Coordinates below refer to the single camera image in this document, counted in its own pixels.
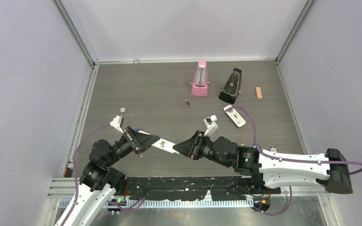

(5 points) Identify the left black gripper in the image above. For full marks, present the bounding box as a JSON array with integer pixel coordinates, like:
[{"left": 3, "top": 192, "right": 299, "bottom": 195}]
[{"left": 105, "top": 126, "right": 160, "bottom": 167}]

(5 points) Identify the pink metronome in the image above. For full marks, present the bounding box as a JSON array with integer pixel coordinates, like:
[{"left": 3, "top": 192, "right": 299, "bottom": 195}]
[{"left": 191, "top": 61, "right": 209, "bottom": 97}]

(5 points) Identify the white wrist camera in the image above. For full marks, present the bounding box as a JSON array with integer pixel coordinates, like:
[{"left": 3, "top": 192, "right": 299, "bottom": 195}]
[
  {"left": 109, "top": 115, "right": 124, "bottom": 134},
  {"left": 203, "top": 115, "right": 218, "bottom": 137}
]

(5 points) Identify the poker chip four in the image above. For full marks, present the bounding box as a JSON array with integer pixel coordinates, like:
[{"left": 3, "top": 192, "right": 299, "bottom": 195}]
[{"left": 269, "top": 146, "right": 278, "bottom": 153}]

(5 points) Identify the lone poker chip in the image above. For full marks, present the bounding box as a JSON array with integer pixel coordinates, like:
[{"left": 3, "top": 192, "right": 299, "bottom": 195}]
[{"left": 119, "top": 107, "right": 127, "bottom": 113}]

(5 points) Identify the white remote control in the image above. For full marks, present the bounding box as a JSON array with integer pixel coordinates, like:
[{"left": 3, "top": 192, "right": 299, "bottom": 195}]
[
  {"left": 223, "top": 105, "right": 246, "bottom": 128},
  {"left": 151, "top": 138, "right": 180, "bottom": 154}
]

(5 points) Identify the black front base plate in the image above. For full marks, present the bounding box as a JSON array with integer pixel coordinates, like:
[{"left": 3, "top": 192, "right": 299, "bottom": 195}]
[{"left": 115, "top": 176, "right": 281, "bottom": 201}]

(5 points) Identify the black metronome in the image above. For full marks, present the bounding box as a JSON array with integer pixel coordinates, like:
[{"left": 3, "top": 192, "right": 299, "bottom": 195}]
[{"left": 218, "top": 68, "right": 242, "bottom": 105}]

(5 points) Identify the white slotted cable duct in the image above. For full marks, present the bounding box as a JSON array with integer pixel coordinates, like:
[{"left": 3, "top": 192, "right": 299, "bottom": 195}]
[{"left": 140, "top": 197, "right": 254, "bottom": 209}]

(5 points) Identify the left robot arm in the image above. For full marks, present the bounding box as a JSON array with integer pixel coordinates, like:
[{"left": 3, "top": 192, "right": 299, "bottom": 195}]
[{"left": 56, "top": 127, "right": 160, "bottom": 226}]

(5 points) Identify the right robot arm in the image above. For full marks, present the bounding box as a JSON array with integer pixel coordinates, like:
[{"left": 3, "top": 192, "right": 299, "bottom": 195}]
[{"left": 173, "top": 130, "right": 353, "bottom": 194}]

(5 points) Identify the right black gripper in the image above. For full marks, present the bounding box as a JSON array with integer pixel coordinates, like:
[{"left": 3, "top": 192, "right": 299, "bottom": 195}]
[{"left": 173, "top": 131, "right": 231, "bottom": 168}]

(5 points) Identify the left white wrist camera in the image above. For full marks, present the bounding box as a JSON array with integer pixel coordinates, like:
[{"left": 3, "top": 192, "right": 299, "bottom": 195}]
[{"left": 109, "top": 115, "right": 124, "bottom": 134}]

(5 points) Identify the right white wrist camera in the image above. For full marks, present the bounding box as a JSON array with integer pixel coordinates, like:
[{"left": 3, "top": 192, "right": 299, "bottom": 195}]
[{"left": 203, "top": 115, "right": 218, "bottom": 137}]

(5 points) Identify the orange block near right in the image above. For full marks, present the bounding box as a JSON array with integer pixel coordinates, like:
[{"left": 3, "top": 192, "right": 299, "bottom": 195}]
[{"left": 255, "top": 87, "right": 263, "bottom": 100}]

